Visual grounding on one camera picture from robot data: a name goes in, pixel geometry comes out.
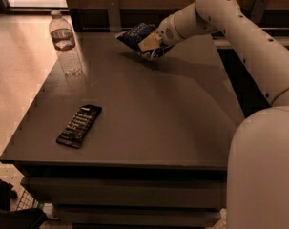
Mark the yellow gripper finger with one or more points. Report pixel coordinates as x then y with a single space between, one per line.
151 42

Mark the blue chip bag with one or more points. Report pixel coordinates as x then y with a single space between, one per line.
135 35

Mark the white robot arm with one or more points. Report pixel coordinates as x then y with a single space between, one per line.
258 69

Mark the black rxbar chocolate bar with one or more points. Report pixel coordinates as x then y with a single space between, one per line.
74 133

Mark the clear plastic water bottle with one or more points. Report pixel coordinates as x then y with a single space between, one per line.
64 43

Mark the grey drawer cabinet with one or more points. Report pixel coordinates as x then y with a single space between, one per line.
156 156

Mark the left grey metal bracket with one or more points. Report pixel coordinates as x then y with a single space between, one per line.
113 11

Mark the grey metal bracket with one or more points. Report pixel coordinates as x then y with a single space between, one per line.
257 10
113 11

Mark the right grey metal bracket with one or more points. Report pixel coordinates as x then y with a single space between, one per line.
257 10

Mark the wire basket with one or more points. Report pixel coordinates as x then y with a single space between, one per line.
27 201

